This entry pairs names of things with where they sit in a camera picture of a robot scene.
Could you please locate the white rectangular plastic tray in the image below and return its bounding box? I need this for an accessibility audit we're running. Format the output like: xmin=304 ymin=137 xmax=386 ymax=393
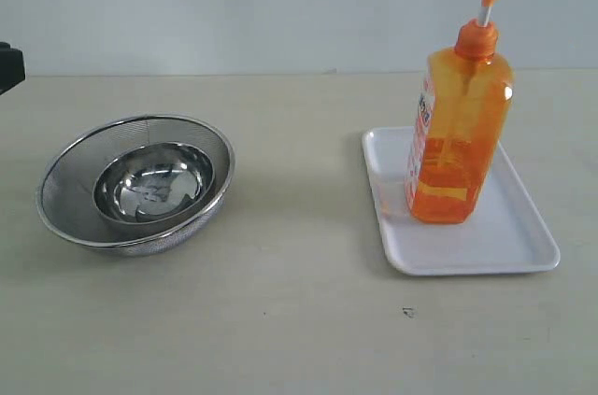
xmin=362 ymin=127 xmax=561 ymax=276

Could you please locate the small stainless steel bowl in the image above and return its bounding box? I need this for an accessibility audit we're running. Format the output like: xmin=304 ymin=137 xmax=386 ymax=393
xmin=93 ymin=142 xmax=216 ymax=231

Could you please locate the orange pump soap bottle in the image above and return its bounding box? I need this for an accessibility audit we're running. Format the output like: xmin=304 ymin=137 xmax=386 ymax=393
xmin=405 ymin=0 xmax=514 ymax=224

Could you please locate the steel mesh colander bowl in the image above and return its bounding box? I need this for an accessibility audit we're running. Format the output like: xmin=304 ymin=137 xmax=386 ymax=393
xmin=36 ymin=114 xmax=235 ymax=256

